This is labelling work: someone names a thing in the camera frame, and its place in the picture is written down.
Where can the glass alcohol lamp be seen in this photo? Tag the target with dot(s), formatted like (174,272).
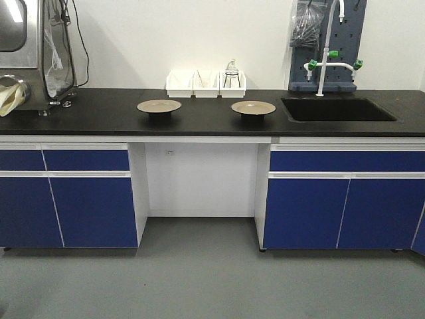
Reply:
(231,69)

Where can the left blue cabinet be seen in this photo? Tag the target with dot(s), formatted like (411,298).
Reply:
(67,196)

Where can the black lab sink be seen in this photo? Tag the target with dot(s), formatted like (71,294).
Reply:
(336,110)

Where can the right blue cabinet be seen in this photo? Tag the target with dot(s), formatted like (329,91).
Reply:
(343,199)

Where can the blue cabinet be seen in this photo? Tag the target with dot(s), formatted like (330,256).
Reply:
(67,196)
(343,199)

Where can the clear glass beaker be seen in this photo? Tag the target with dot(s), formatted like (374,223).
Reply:
(204,81)

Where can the black wire tripod stand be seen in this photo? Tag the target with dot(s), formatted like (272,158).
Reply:
(231,79)

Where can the stainless steel machine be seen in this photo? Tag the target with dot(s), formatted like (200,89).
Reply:
(36,51)

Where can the beige plate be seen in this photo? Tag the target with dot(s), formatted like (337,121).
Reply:
(158,109)
(253,110)

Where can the left white storage bin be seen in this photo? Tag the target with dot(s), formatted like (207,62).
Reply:
(179,83)

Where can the white lab faucet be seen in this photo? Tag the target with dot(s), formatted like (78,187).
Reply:
(327,54)

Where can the blue pegboard drying rack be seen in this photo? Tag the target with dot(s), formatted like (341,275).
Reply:
(345,39)

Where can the middle white storage bin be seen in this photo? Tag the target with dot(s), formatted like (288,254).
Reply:
(213,89)

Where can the clear plastic bag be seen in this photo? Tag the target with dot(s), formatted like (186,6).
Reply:
(306,24)

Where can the white storage bin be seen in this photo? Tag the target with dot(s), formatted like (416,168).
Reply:
(213,89)
(233,92)
(179,83)

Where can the right white storage bin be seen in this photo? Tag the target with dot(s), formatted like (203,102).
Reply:
(233,92)

